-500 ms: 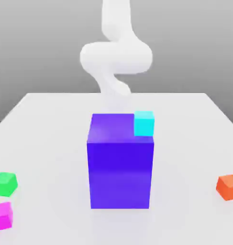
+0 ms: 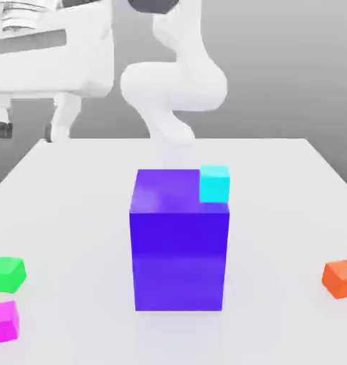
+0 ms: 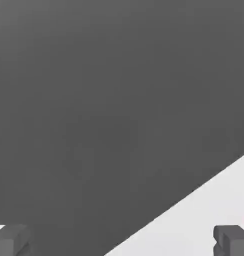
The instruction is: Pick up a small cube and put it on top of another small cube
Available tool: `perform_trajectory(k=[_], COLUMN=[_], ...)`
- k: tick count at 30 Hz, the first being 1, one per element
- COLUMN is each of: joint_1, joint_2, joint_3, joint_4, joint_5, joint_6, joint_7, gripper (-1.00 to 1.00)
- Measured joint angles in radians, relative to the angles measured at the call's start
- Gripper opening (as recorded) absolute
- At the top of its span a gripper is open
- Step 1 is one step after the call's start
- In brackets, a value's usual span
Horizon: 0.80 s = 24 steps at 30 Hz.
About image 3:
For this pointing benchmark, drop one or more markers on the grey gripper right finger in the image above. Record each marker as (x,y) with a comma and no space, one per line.
(234,242)

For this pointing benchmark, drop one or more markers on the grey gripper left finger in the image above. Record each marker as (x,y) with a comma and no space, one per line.
(7,242)

